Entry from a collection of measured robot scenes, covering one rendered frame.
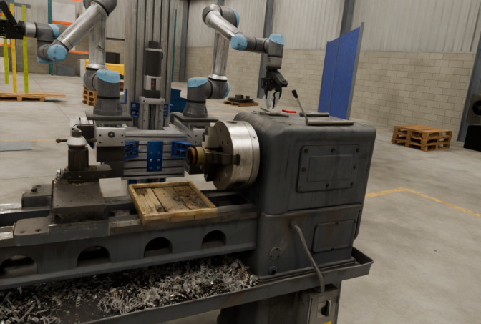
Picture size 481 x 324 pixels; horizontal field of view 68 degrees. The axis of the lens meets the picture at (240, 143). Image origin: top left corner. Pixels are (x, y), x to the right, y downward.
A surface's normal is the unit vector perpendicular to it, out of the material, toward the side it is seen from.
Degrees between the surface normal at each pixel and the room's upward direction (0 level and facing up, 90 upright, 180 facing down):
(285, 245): 90
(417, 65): 90
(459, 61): 90
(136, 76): 90
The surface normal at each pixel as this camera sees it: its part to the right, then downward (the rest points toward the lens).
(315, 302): 0.43, 0.18
